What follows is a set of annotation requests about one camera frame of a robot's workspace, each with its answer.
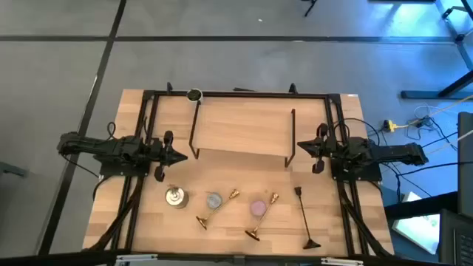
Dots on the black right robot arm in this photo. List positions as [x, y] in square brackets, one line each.
[391, 153]

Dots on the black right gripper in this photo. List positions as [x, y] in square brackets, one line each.
[332, 149]

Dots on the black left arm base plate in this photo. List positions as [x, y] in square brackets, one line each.
[111, 170]

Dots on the black aluminium table frame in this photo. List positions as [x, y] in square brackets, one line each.
[258, 95]

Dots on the grey chair base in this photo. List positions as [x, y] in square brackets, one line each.
[11, 170]

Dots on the open laptop bright screen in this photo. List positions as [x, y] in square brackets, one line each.
[417, 229]

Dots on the small blue-grey candle tin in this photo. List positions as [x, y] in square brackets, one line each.
[214, 201]

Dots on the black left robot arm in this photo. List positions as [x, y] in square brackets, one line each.
[111, 147]

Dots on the black keyboard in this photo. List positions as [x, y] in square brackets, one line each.
[456, 240]

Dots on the black tripod leg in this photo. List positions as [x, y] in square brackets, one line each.
[309, 9]

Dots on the gold candlestick holder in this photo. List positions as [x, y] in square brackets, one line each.
[252, 234]
[201, 222]

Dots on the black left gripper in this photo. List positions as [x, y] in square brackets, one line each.
[162, 153]

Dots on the wooden shelf riser black legs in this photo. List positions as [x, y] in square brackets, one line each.
[244, 127]

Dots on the black desk leg frame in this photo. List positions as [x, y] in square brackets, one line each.
[421, 94]

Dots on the small pink candle tin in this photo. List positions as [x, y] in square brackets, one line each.
[258, 208]

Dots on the white pot with plant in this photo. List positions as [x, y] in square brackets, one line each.
[194, 95]

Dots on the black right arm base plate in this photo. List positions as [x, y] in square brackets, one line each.
[369, 175]

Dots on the dark computer monitor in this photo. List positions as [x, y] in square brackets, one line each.
[466, 166]

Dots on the silver frame bracket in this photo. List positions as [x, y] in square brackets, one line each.
[341, 261]
[136, 257]

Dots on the tall silver candle tin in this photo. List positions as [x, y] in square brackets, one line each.
[176, 197]

